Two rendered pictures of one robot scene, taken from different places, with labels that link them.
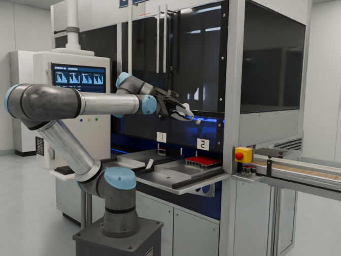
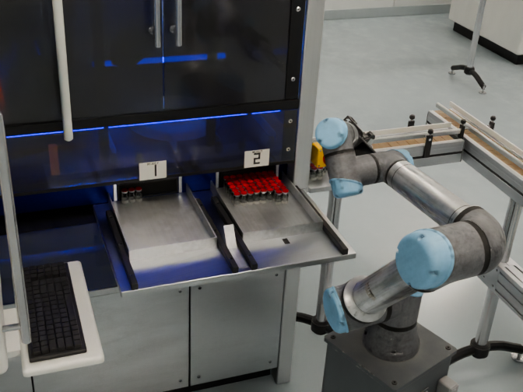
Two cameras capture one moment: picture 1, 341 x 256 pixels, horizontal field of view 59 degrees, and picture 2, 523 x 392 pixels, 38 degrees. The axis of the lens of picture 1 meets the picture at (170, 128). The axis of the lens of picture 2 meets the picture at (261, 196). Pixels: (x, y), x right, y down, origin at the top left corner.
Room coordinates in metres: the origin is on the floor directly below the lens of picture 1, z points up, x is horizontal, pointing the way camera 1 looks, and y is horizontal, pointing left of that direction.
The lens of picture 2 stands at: (0.79, 1.77, 2.11)
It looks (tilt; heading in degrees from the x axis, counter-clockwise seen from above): 30 degrees down; 295
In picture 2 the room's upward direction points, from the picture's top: 3 degrees clockwise
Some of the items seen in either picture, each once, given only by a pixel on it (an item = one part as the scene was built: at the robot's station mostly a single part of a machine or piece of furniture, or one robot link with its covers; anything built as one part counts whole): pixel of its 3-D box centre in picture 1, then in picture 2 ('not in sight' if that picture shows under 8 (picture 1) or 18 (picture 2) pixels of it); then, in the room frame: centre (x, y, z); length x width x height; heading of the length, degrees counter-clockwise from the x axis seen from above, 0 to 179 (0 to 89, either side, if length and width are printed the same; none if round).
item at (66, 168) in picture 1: (88, 165); (50, 306); (1.97, 0.54, 0.82); 0.40 x 0.14 x 0.02; 136
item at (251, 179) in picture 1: (249, 177); (318, 179); (1.59, -0.43, 0.87); 0.14 x 0.13 x 0.02; 137
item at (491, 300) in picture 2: not in sight; (496, 278); (0.96, -0.78, 0.46); 0.09 x 0.09 x 0.77; 47
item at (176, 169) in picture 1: (192, 167); (264, 204); (1.66, -0.13, 0.90); 0.34 x 0.26 x 0.04; 137
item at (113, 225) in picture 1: (120, 216); (392, 328); (1.12, 0.19, 0.84); 0.15 x 0.15 x 0.10
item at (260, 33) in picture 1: (276, 63); not in sight; (1.95, -0.66, 1.51); 0.85 x 0.01 x 0.59; 137
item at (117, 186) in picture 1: (118, 186); (396, 293); (1.12, 0.19, 0.96); 0.13 x 0.12 x 0.14; 51
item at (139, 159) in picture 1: (150, 157); (159, 218); (1.89, 0.12, 0.90); 0.34 x 0.26 x 0.04; 137
